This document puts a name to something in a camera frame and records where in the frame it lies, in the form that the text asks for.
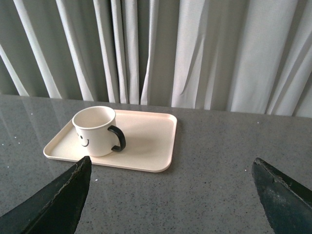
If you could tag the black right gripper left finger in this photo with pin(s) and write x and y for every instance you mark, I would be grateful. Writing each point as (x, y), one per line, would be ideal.
(56, 208)

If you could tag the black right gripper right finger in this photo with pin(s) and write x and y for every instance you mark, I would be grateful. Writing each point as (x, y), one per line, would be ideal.
(286, 202)

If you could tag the white smiley mug black handle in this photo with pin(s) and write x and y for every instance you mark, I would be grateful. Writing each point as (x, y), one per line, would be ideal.
(98, 132)

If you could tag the cream rectangular tray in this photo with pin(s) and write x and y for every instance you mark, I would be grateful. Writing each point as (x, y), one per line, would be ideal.
(149, 137)

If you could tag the grey-white pleated curtain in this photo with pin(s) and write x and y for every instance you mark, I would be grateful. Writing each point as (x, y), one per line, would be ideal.
(252, 56)

